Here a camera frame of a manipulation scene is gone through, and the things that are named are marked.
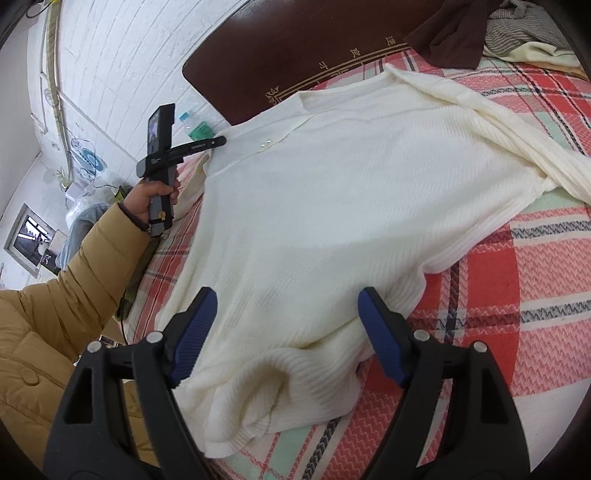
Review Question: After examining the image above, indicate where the black left camera box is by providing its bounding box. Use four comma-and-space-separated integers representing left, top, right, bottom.
147, 103, 175, 155

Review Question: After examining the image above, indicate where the pale yellow garment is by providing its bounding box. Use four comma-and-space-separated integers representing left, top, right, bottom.
500, 42, 588, 79

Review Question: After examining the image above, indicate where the plaid bed blanket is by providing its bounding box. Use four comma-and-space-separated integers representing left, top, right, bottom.
121, 48, 591, 480

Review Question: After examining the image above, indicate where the left tan jacket sleeve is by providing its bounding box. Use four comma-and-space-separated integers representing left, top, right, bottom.
1, 205, 150, 467

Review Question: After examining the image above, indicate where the window frame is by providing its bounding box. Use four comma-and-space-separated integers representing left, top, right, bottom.
4, 204, 56, 278

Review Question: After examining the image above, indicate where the dark brown garment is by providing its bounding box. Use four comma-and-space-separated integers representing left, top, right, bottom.
404, 0, 502, 69

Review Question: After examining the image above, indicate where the dark brown wooden headboard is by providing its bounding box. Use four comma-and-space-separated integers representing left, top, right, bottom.
182, 0, 441, 125

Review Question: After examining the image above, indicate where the grey striped garment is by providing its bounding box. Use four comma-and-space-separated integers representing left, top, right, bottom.
485, 0, 570, 56

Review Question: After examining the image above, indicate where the cream knit sweater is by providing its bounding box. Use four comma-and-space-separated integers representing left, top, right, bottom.
157, 67, 590, 458

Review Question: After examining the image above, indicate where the green label water bottle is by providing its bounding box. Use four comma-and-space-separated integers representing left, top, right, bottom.
179, 111, 214, 141

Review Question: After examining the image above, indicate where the person's left hand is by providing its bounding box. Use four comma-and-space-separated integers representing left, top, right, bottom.
122, 179, 180, 224

